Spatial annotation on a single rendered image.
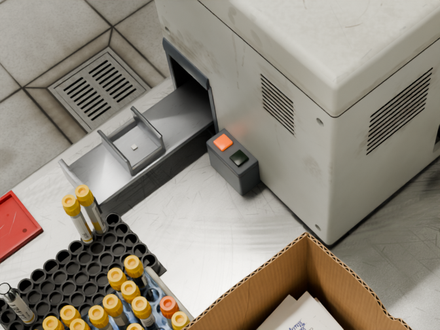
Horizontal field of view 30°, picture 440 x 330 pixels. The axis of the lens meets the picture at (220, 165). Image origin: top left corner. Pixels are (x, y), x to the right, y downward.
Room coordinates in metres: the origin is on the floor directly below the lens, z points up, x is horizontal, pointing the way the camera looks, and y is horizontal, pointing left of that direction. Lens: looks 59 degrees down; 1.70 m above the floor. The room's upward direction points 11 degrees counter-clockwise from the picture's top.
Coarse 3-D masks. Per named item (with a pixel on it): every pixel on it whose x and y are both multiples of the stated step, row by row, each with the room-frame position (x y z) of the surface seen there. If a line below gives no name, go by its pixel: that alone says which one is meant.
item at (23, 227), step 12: (12, 192) 0.52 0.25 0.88; (0, 204) 0.51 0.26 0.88; (12, 204) 0.50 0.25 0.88; (0, 216) 0.49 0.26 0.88; (12, 216) 0.49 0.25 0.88; (24, 216) 0.48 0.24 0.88; (0, 228) 0.47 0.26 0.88; (12, 228) 0.47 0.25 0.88; (24, 228) 0.47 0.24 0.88; (36, 228) 0.47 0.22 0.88; (0, 240) 0.46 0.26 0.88; (12, 240) 0.46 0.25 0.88; (24, 240) 0.45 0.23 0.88; (0, 252) 0.44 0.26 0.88; (12, 252) 0.44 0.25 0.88
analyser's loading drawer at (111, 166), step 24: (168, 96) 0.59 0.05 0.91; (192, 96) 0.58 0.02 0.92; (144, 120) 0.54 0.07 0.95; (168, 120) 0.55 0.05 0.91; (192, 120) 0.55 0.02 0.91; (120, 144) 0.53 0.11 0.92; (144, 144) 0.53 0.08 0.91; (168, 144) 0.52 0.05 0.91; (72, 168) 0.51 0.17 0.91; (96, 168) 0.51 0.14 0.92; (120, 168) 0.50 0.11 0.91; (144, 168) 0.50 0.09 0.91; (96, 192) 0.48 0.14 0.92
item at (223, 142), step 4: (220, 136) 0.51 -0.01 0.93; (224, 136) 0.51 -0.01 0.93; (216, 140) 0.51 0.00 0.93; (220, 140) 0.50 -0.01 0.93; (224, 140) 0.50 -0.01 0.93; (228, 140) 0.50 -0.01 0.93; (216, 144) 0.50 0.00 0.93; (220, 144) 0.50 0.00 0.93; (224, 144) 0.50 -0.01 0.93; (228, 144) 0.50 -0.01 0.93; (220, 148) 0.49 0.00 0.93; (224, 148) 0.49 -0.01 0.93
